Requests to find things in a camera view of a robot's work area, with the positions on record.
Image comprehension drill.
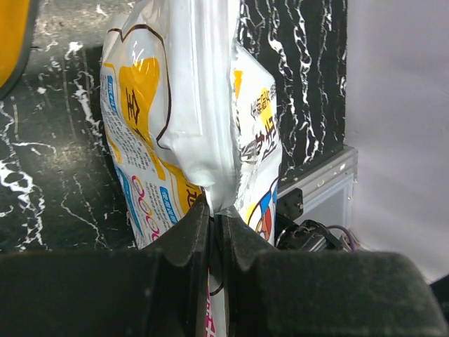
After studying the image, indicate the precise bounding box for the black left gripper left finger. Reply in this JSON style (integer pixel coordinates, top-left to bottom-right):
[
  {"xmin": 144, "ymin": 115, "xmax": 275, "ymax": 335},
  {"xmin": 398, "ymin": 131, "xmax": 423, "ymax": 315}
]
[{"xmin": 1, "ymin": 197, "xmax": 209, "ymax": 336}]

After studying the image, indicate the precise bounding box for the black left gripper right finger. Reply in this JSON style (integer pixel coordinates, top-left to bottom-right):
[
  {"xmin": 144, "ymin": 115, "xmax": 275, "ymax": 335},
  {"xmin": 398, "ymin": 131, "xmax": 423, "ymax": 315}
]
[{"xmin": 217, "ymin": 215, "xmax": 448, "ymax": 336}]

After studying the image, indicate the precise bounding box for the pink white pet food bag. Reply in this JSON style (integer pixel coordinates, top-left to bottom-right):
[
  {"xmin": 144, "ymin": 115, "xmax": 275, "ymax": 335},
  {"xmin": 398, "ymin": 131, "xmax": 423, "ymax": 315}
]
[{"xmin": 100, "ymin": 1, "xmax": 282, "ymax": 336}]

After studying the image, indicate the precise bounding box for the yellow double pet bowl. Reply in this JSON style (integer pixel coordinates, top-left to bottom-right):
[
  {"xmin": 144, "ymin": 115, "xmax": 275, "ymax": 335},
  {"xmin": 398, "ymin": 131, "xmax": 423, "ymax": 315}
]
[{"xmin": 0, "ymin": 0, "xmax": 39, "ymax": 99}]

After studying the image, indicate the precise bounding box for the aluminium frame rail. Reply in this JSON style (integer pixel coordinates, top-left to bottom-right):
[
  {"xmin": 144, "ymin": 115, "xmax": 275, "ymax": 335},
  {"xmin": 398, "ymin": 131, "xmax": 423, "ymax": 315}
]
[{"xmin": 277, "ymin": 145, "xmax": 358, "ymax": 228}]

